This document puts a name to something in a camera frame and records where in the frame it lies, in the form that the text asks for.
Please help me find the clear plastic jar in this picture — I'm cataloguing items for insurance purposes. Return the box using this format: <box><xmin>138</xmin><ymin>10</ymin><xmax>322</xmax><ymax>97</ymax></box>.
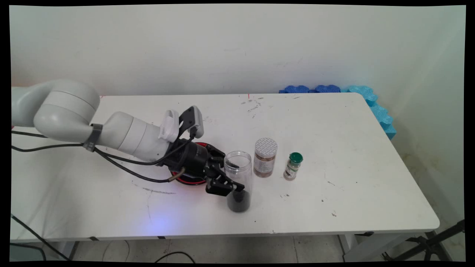
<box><xmin>224</xmin><ymin>150</ymin><xmax>253</xmax><ymax>213</ymax></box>

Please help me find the thin pale floor cable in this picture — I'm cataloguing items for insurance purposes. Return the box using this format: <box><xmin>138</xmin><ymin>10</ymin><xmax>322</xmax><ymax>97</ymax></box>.
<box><xmin>102</xmin><ymin>240</ymin><xmax>130</xmax><ymax>262</ymax></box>

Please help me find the black seeds heap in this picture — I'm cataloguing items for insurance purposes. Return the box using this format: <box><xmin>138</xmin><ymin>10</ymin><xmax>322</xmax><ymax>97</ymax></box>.
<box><xmin>227</xmin><ymin>189</ymin><xmax>250</xmax><ymax>212</ymax></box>

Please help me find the small spice bottle green cap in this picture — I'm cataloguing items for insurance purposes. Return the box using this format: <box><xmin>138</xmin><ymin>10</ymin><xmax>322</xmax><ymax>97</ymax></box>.
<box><xmin>284</xmin><ymin>152</ymin><xmax>304</xmax><ymax>181</ymax></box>

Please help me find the black hanging cable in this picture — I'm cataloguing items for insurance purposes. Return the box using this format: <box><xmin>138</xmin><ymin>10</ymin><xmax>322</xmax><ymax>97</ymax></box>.
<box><xmin>10</xmin><ymin>214</ymin><xmax>70</xmax><ymax>261</ymax></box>

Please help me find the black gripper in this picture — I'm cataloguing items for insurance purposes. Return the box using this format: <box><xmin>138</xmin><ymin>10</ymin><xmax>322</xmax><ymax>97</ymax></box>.
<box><xmin>163</xmin><ymin>138</ymin><xmax>246</xmax><ymax>197</ymax></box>

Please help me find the spice jar white patterned lid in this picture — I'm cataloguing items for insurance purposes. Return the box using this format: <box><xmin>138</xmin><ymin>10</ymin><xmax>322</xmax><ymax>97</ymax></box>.
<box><xmin>253</xmin><ymin>138</ymin><xmax>278</xmax><ymax>178</ymax></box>

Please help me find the grey table leg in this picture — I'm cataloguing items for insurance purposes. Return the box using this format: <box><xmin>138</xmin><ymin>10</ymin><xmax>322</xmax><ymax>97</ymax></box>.
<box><xmin>56</xmin><ymin>241</ymin><xmax>80</xmax><ymax>261</ymax></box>

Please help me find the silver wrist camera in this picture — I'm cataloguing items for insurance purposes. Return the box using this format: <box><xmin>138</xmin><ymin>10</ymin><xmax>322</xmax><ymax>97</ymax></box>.
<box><xmin>179</xmin><ymin>106</ymin><xmax>204</xmax><ymax>139</ymax></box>

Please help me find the red bowl black rim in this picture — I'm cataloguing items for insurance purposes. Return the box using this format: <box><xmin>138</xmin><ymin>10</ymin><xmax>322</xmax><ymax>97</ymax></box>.
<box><xmin>170</xmin><ymin>142</ymin><xmax>209</xmax><ymax>186</ymax></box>

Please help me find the black camera cable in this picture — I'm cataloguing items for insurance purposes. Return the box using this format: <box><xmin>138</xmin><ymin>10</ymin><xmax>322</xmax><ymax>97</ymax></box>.
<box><xmin>11</xmin><ymin>128</ymin><xmax>197</xmax><ymax>166</ymax></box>

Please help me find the black tripod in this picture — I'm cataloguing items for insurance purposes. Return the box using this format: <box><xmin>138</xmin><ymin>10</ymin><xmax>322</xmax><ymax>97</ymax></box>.
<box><xmin>382</xmin><ymin>220</ymin><xmax>465</xmax><ymax>261</ymax></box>

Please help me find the light blue foam piece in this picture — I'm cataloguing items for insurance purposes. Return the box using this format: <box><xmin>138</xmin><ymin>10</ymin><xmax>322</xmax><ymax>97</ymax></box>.
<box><xmin>341</xmin><ymin>85</ymin><xmax>397</xmax><ymax>140</ymax></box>

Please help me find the grey cable strap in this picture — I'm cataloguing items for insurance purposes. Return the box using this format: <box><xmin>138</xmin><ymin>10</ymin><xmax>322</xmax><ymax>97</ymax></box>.
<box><xmin>83</xmin><ymin>123</ymin><xmax>103</xmax><ymax>152</ymax></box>

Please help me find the black floor cable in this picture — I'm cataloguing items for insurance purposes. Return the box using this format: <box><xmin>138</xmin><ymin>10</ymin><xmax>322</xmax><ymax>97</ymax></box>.
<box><xmin>154</xmin><ymin>251</ymin><xmax>196</xmax><ymax>263</ymax></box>

